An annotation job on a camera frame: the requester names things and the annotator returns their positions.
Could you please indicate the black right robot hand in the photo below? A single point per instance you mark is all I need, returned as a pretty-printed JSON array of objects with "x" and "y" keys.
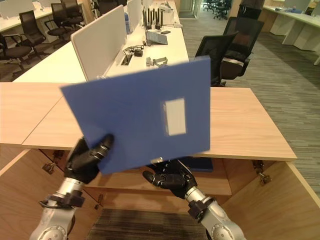
[{"x": 176, "y": 181}]

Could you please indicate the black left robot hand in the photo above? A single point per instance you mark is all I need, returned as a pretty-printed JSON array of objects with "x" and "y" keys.
[{"x": 82, "y": 162}]

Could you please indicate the blue folder with white label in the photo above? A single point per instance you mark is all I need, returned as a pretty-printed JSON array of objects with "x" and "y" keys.
[{"x": 135, "y": 112}]

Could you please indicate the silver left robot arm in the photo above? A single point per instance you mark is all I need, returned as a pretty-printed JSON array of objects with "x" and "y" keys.
[{"x": 56, "y": 220}]

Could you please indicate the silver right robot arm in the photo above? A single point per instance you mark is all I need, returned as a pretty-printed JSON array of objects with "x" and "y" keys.
[{"x": 215, "y": 220}]

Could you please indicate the metal cabinet hinge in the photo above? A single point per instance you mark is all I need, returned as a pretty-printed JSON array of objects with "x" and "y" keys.
[
  {"x": 262, "y": 173},
  {"x": 58, "y": 155},
  {"x": 49, "y": 167},
  {"x": 99, "y": 202}
]

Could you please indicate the blue folder lying flat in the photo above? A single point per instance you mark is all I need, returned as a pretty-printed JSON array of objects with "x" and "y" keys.
[{"x": 200, "y": 165}]

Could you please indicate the wooden cabinet shelf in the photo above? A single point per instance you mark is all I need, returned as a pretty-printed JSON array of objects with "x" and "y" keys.
[{"x": 132, "y": 178}]

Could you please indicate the long white office desk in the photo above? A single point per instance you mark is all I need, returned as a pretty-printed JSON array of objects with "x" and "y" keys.
[{"x": 175, "y": 50}]

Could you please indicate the white desk partition panel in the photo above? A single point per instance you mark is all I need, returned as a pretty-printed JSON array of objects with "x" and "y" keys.
[
  {"x": 100, "y": 42},
  {"x": 134, "y": 11}
]

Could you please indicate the grey open laptop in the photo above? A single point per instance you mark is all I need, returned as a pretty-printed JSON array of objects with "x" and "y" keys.
[{"x": 157, "y": 37}]

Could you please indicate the black smartphone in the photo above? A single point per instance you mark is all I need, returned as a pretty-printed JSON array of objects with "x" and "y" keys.
[{"x": 165, "y": 32}]

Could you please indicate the black antenna device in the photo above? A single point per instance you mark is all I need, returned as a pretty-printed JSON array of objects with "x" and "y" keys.
[{"x": 152, "y": 18}]

